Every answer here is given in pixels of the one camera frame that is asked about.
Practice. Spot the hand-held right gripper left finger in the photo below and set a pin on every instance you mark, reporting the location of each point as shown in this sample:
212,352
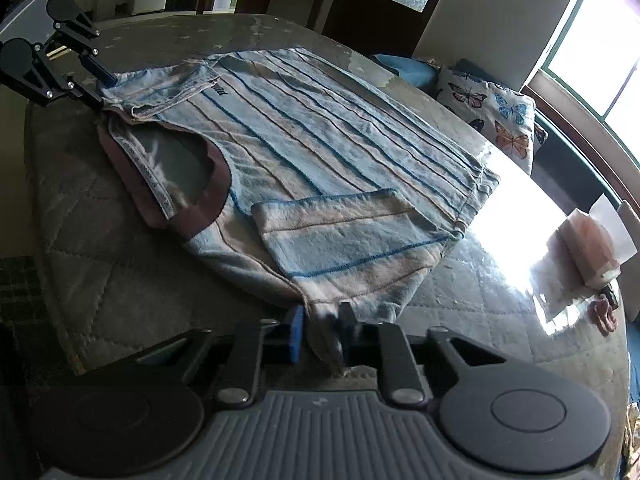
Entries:
296,332

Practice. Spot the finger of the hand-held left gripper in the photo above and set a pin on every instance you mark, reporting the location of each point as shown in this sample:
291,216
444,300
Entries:
92,65
75,87

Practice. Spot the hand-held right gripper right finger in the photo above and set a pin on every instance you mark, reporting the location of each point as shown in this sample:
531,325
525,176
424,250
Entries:
346,327

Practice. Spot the blue striped sweater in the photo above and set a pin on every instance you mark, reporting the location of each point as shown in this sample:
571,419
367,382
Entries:
325,160

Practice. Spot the grey quilted star table cover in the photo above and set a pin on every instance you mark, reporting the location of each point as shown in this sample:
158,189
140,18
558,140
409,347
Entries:
125,260

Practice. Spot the pink tissue pack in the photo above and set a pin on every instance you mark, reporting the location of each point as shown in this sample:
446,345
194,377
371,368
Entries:
585,240

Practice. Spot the pink hair scrunchie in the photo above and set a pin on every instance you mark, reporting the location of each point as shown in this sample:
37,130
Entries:
602,315

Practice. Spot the butterfly print pillow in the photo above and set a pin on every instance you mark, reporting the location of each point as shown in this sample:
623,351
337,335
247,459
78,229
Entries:
495,112

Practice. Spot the black remote control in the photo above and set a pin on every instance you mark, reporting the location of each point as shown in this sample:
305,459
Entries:
611,295

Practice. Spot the blue sofa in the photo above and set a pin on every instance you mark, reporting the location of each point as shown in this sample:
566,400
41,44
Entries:
565,155

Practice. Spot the dark wooden glass door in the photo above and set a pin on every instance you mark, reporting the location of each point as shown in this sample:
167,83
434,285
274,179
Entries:
370,15

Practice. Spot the beige pillow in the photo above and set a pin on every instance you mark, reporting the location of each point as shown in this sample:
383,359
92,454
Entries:
631,240

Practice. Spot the green framed window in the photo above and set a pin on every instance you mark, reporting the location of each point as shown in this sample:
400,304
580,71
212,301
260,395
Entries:
595,40

